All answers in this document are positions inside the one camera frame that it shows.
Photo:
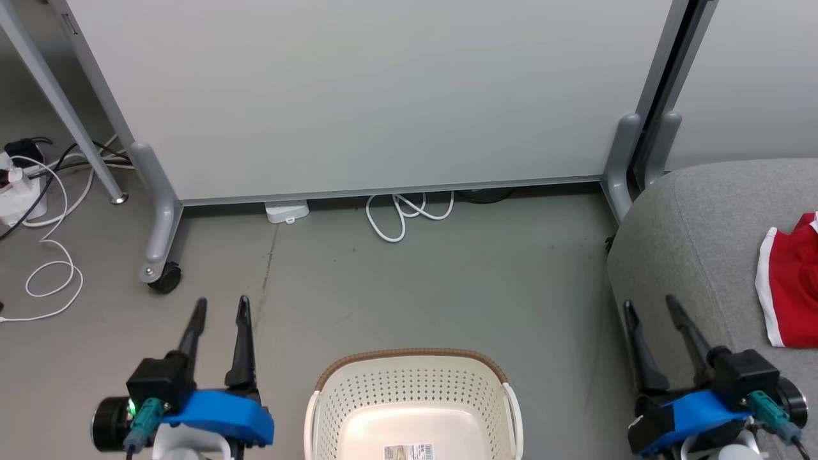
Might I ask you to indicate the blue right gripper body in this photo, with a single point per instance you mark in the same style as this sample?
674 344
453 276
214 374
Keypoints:
690 415

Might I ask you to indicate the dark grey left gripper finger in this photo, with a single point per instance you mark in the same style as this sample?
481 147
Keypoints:
243 351
195 329

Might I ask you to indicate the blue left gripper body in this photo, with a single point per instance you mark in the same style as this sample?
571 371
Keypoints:
223 415

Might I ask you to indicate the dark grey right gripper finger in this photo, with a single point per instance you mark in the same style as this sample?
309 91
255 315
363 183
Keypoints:
644 358
693 338

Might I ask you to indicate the red knit garment white trim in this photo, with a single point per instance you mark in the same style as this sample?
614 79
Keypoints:
795 287

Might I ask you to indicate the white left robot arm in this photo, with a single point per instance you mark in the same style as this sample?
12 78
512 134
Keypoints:
185 447

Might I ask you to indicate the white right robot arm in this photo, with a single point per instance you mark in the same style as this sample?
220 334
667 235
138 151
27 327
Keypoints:
728 452

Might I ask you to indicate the cream perforated laundry basket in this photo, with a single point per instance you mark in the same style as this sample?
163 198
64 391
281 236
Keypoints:
415 396

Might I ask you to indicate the black caster wheel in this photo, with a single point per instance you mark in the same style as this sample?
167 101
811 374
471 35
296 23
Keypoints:
167 279

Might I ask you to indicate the grey fabric sofa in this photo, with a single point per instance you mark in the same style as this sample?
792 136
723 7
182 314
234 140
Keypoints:
696 243

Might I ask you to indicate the grey partition foot with caster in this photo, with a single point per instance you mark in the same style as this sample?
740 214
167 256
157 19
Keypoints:
160 211

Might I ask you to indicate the small white adapter box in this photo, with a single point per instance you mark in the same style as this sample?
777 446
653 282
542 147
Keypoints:
287 211

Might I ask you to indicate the printed label sticker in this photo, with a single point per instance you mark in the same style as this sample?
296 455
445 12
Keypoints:
409 452

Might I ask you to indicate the white power strip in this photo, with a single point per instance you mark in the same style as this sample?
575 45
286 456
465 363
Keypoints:
19 201

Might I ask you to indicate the slanted grey metal leg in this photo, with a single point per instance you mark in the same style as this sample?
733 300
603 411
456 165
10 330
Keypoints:
57 102

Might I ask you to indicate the narrow white partition panel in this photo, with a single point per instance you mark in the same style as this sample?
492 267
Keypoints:
748 76

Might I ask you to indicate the large white partition panel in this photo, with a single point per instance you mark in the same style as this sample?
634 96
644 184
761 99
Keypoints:
383 96

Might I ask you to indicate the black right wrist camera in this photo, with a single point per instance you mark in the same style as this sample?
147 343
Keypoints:
744 374

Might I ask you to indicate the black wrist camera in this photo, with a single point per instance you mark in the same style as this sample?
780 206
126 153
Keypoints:
744 374
156 383

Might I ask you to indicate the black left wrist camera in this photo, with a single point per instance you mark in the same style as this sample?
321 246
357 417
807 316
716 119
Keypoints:
156 383

